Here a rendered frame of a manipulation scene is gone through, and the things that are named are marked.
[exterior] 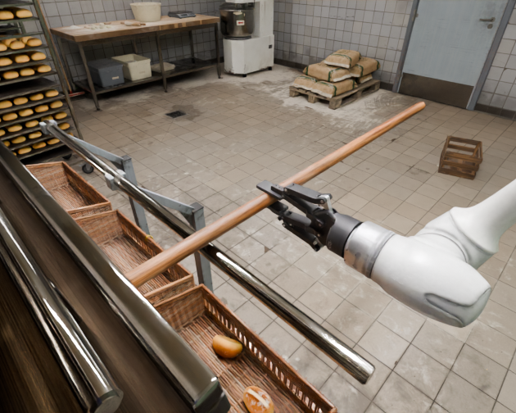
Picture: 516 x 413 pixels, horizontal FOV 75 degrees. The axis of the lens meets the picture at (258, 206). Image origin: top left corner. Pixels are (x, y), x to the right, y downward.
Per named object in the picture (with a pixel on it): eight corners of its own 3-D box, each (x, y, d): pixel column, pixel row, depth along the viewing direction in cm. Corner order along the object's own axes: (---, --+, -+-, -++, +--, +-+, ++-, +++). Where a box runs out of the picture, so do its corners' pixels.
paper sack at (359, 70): (358, 79, 464) (360, 67, 454) (337, 75, 486) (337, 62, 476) (382, 70, 498) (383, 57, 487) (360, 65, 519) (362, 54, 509)
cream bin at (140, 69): (132, 81, 472) (128, 63, 457) (115, 74, 499) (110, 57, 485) (154, 76, 493) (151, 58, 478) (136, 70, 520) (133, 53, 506)
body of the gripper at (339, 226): (346, 233, 56) (303, 210, 61) (339, 268, 61) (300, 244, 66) (369, 213, 60) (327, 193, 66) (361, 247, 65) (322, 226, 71)
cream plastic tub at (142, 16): (142, 24, 461) (139, 6, 449) (127, 20, 485) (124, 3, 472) (169, 20, 486) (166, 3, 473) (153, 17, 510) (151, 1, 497)
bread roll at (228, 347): (219, 333, 111) (213, 350, 110) (211, 333, 105) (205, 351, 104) (246, 343, 108) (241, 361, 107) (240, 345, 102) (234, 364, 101)
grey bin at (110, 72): (102, 88, 447) (97, 69, 433) (87, 80, 476) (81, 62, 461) (127, 82, 468) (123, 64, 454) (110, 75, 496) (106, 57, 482)
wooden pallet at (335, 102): (334, 110, 445) (336, 99, 436) (288, 96, 490) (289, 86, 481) (378, 89, 513) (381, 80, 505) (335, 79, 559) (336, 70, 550)
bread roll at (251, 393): (237, 401, 95) (236, 392, 92) (252, 383, 99) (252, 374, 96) (264, 428, 90) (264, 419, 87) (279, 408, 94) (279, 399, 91)
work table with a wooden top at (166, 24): (96, 111, 440) (74, 36, 387) (72, 97, 485) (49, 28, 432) (223, 78, 566) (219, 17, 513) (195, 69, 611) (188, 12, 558)
